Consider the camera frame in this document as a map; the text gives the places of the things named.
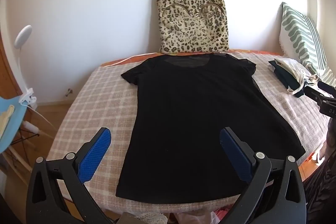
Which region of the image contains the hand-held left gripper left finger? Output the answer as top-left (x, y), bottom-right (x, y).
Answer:
top-left (25, 127), bottom-right (113, 224)

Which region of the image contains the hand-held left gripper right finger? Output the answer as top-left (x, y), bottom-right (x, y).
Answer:
top-left (219, 127), bottom-right (307, 224)

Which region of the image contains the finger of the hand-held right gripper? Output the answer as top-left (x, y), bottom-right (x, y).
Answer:
top-left (304, 85), bottom-right (328, 105)
top-left (317, 81), bottom-right (336, 95)

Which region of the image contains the black t-shirt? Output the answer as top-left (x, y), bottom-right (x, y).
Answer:
top-left (115, 54), bottom-right (306, 199)

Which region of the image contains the white folded garment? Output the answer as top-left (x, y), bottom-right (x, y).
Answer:
top-left (274, 57), bottom-right (319, 94)

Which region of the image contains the dark green folded garment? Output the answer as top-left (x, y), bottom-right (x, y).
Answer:
top-left (268, 60), bottom-right (305, 97)

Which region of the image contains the pink checked blanket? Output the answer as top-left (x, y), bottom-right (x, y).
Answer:
top-left (47, 52), bottom-right (331, 214)

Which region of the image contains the green striped pillow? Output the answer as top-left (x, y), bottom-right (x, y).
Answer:
top-left (278, 1), bottom-right (336, 88)

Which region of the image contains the pink cloth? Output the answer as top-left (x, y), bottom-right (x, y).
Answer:
top-left (214, 210), bottom-right (233, 224)

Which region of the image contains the cream knitted cloth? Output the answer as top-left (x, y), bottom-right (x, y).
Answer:
top-left (138, 212), bottom-right (168, 224)

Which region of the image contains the blue chair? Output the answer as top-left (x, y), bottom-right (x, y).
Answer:
top-left (0, 97), bottom-right (41, 184)

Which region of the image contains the orange patterned bedsheet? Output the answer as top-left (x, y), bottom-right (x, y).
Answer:
top-left (100, 49), bottom-right (324, 184)

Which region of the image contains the wooden door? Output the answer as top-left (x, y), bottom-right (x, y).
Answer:
top-left (0, 35), bottom-right (23, 98)

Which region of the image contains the leopard print cushion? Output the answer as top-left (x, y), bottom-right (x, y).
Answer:
top-left (153, 0), bottom-right (230, 54)

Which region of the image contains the white clip lamp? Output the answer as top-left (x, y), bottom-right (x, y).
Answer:
top-left (14, 25), bottom-right (36, 106)

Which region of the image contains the white lamp cable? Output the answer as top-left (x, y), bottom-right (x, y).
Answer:
top-left (25, 103), bottom-right (58, 132)

